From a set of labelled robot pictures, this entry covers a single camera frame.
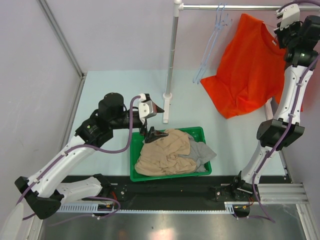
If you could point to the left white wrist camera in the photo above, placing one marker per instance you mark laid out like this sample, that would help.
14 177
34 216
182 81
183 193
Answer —
146 107

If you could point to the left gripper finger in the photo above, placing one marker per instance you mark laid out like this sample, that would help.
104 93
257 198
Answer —
159 110
150 135

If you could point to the grey t shirt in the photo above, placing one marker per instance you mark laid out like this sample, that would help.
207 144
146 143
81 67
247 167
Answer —
200 153

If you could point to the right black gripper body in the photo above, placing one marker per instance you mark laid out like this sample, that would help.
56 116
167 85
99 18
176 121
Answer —
288 36

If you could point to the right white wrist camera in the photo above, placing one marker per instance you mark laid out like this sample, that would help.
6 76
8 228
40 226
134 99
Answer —
287 15

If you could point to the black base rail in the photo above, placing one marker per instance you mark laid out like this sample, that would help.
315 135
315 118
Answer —
195 193

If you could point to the white cable duct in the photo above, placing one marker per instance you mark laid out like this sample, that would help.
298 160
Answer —
106 208

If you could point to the silver clothes rack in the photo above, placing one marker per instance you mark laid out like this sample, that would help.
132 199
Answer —
178 6

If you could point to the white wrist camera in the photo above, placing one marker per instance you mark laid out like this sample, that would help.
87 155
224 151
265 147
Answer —
287 15
146 107

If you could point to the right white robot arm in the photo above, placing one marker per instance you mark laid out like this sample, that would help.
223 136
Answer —
299 40

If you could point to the orange t shirt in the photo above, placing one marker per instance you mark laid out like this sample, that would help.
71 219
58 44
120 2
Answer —
251 70

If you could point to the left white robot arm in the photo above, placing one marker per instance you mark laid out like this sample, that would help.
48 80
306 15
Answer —
44 191

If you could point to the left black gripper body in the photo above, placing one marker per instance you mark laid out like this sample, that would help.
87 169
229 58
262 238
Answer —
122 122

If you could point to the beige t shirt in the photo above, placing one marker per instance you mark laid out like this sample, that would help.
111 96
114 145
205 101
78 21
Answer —
166 156

